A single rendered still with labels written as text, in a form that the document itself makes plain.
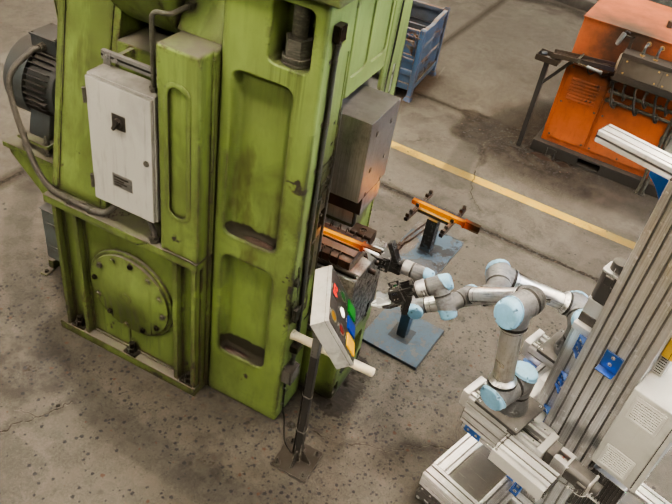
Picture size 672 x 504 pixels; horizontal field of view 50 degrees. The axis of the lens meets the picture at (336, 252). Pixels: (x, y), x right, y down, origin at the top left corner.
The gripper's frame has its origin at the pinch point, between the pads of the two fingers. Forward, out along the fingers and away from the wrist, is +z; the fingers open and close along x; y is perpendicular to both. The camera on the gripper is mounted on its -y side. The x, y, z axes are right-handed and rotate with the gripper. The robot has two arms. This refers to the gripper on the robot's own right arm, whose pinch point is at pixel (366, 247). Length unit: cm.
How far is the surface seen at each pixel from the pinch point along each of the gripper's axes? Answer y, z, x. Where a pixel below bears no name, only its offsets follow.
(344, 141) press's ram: -63, 13, -17
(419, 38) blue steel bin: 38, 104, 349
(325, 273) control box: -18, 0, -48
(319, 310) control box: -17, -8, -68
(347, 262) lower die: 3.2, 4.0, -12.3
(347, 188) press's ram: -41.0, 8.5, -17.3
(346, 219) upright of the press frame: 7.0, 21.5, 22.9
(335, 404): 101, -6, -16
